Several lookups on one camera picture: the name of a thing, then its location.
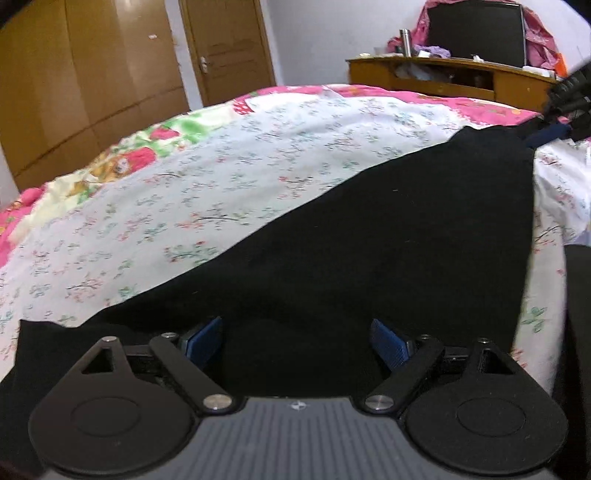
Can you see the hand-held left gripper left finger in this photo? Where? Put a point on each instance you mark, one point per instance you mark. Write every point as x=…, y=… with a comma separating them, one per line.
x=205, y=341

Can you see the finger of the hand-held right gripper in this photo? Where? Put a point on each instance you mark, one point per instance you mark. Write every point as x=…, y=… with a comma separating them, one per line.
x=570, y=90
x=549, y=134

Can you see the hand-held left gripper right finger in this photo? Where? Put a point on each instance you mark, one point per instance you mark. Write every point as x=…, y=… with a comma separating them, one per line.
x=390, y=344

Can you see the black pants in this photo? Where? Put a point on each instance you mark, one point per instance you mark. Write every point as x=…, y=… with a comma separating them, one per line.
x=369, y=254

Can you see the black television with pink cover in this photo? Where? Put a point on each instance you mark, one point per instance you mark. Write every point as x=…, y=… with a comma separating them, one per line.
x=538, y=37

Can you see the wooden cabinet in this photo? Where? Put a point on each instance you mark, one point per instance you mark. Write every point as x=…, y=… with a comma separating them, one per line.
x=461, y=83

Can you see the purple cloth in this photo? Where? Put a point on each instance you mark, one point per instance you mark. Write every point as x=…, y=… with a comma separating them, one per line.
x=434, y=50

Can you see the floral printed blanket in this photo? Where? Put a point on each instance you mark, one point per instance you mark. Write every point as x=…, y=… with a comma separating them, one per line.
x=207, y=184

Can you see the steel bottle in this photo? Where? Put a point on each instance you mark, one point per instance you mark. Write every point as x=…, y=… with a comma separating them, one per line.
x=406, y=42

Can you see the person's dark clothing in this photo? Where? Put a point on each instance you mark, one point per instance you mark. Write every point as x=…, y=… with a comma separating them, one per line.
x=577, y=350

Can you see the wooden wardrobe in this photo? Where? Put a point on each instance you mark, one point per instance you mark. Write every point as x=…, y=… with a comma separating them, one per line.
x=87, y=78

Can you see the wooden door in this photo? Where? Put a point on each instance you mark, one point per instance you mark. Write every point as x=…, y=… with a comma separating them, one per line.
x=231, y=50

